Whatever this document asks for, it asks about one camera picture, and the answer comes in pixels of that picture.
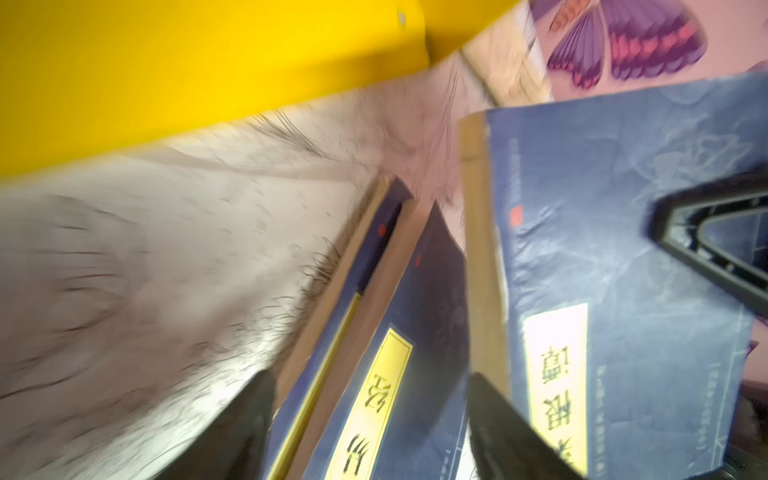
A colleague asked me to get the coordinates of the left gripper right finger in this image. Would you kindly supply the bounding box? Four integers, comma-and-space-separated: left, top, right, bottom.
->
467, 373, 581, 480

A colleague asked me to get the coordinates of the blue book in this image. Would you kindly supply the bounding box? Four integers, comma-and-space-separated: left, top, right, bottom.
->
259, 176, 412, 479
459, 71, 767, 479
286, 200, 469, 479

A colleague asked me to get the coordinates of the yellow pink blue bookshelf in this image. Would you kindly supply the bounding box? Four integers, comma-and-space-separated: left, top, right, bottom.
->
1, 1, 512, 180

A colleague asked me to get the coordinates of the beige work glove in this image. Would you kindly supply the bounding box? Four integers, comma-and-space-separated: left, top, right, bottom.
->
461, 1, 554, 107

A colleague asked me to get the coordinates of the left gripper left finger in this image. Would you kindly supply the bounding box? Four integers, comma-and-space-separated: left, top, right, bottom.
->
156, 369, 276, 480

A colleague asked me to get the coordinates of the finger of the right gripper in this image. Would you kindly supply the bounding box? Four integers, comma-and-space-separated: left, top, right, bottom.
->
650, 170, 767, 315

